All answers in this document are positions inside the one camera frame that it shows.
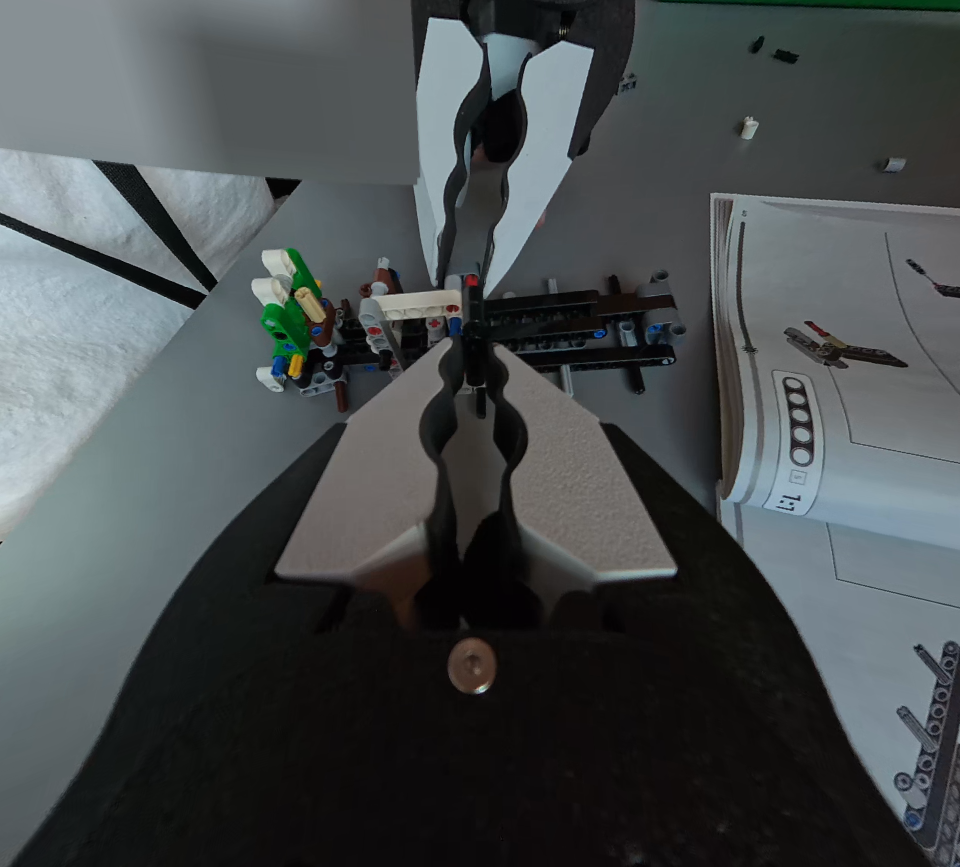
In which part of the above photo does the black lego piece with red axle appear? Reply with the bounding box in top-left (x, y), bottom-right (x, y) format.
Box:
top-left (452, 273), bottom-right (498, 420)

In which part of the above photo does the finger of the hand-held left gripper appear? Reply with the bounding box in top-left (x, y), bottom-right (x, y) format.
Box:
top-left (482, 39), bottom-right (599, 300)
top-left (413, 16), bottom-right (489, 289)

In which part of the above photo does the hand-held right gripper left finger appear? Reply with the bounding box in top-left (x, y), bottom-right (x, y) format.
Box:
top-left (274, 338), bottom-right (460, 630)

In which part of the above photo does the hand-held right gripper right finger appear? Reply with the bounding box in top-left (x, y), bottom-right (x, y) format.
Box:
top-left (459, 344), bottom-right (679, 613)

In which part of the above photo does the multicoloured lego model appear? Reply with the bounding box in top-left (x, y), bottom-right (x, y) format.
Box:
top-left (255, 248), bottom-right (689, 411)

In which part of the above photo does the lego instruction booklet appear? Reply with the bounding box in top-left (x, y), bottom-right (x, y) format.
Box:
top-left (710, 192), bottom-right (960, 857)

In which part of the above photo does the white garment with black stripes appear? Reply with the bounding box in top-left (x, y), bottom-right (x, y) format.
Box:
top-left (0, 148), bottom-right (301, 531)

